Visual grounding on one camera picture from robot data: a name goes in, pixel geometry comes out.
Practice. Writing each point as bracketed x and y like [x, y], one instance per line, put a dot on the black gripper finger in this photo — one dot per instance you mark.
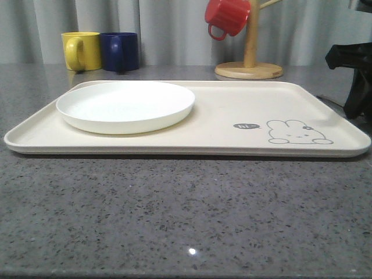
[359, 100]

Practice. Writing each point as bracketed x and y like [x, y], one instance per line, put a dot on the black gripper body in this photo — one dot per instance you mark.
[356, 56]

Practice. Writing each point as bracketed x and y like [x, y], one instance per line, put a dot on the white round plate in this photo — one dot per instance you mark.
[126, 107]

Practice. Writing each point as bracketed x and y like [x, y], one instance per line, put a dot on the silver fork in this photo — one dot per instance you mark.
[329, 101]

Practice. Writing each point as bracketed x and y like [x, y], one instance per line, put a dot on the wooden mug tree stand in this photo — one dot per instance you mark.
[249, 68]

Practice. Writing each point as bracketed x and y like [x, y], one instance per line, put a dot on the cream rabbit serving tray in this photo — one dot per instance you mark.
[235, 118]

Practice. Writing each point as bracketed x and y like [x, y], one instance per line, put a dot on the red mug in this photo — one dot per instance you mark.
[226, 17]

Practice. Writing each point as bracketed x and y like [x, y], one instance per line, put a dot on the grey curtain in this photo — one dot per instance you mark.
[298, 33]

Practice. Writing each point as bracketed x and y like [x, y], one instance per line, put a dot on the dark blue mug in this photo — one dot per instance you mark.
[119, 51]

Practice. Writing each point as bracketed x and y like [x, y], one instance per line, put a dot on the yellow mug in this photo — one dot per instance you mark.
[82, 50]

